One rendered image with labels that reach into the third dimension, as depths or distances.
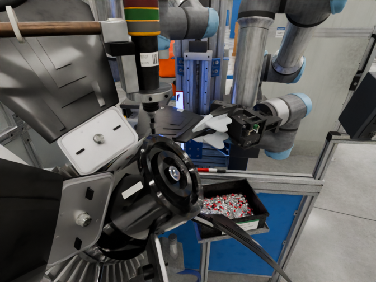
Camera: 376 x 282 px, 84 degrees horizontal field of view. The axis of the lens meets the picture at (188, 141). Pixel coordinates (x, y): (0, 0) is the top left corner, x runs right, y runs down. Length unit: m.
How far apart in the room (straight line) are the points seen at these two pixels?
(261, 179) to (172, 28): 0.61
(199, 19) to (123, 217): 0.51
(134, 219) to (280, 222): 0.91
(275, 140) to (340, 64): 1.85
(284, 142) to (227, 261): 0.86
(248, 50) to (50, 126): 0.49
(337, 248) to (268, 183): 1.14
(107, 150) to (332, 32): 2.22
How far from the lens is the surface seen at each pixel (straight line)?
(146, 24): 0.29
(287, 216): 1.08
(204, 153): 1.13
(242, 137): 0.48
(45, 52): 0.37
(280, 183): 0.91
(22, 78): 0.35
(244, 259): 1.32
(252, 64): 0.62
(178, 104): 0.70
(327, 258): 1.86
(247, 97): 0.62
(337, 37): 2.37
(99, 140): 0.29
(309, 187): 0.96
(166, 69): 4.19
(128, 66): 0.30
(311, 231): 1.95
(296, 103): 0.61
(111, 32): 0.29
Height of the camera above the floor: 1.40
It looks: 31 degrees down
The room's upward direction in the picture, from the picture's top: straight up
